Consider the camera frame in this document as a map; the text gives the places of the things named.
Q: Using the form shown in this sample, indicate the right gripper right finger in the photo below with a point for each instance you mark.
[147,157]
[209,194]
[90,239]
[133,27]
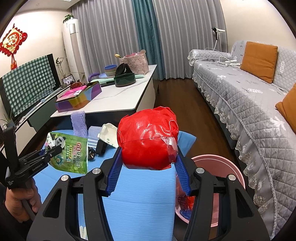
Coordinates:
[238,217]

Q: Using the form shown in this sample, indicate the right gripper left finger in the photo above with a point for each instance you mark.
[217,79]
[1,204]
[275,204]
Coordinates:
[57,219]

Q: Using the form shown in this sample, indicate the green panda snack bag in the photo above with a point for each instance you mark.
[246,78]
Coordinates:
[74,155]

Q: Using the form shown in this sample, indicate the purple foam fruit net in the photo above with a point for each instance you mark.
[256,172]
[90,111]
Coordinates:
[79,124]

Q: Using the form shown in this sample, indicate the white paper box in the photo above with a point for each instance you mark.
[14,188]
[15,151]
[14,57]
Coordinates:
[108,134]

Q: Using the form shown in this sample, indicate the red ball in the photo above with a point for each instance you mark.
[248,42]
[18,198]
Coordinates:
[149,138]

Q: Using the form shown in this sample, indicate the blue plastic shoe cover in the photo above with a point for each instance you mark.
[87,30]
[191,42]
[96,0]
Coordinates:
[186,213]

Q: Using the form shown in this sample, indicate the red plastic bag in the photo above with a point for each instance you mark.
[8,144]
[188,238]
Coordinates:
[185,202]

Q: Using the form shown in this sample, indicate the black wrapper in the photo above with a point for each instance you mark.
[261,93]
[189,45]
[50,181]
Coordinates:
[91,154]

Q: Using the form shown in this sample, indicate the black elastic band roll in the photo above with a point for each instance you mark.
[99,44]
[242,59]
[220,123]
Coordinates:
[101,147]

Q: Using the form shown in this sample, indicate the person's left hand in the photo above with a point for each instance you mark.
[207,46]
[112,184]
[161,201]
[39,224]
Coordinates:
[14,198]

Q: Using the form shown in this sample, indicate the tv cabinet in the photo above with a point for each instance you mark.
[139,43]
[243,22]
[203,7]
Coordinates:
[32,122]

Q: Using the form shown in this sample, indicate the television with checked cloth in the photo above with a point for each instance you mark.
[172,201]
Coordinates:
[26,85]

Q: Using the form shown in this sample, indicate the white foam net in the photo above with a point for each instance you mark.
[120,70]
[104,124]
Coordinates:
[93,138]

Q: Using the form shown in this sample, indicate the blue table cloth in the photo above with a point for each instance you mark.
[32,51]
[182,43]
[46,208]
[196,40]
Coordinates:
[142,207]

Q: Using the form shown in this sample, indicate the colourful gift box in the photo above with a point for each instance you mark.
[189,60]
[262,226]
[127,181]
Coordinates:
[78,98]

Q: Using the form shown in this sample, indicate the grey covered sofa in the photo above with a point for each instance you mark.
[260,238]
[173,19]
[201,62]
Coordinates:
[262,137]

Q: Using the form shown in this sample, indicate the white coffee table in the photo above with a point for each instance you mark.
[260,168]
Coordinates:
[113,103]

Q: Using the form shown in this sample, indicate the red chinese knot decoration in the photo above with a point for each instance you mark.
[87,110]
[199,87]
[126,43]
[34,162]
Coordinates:
[11,43]

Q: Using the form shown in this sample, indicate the orange cushion near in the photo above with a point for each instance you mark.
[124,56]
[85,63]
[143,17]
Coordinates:
[287,108]

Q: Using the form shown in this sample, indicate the orange cushion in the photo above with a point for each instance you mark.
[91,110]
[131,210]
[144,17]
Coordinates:
[260,60]
[287,108]

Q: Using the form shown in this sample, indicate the stacked coloured bowls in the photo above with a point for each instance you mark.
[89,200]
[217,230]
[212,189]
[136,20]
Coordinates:
[110,70]

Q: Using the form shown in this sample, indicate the dark green round box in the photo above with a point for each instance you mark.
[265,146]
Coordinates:
[124,79]

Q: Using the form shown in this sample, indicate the white standing air conditioner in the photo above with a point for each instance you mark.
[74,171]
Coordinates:
[75,53]

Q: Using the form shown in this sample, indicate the potted green plant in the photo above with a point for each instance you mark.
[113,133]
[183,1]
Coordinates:
[68,17]

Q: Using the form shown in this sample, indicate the pink quilted basket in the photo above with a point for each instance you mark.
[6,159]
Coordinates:
[137,62]

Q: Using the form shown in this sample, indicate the orange cushion far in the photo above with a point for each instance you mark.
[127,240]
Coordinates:
[260,60]

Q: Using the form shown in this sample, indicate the grey curtain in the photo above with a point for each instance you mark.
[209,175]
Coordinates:
[166,30]

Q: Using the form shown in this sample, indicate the teal curtain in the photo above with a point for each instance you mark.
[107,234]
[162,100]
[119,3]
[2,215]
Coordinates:
[148,34]

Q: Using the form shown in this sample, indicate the white floor lamp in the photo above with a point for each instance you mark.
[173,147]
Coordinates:
[217,33]

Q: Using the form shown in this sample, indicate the small photo frame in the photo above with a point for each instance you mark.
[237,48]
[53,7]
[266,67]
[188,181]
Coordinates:
[68,80]

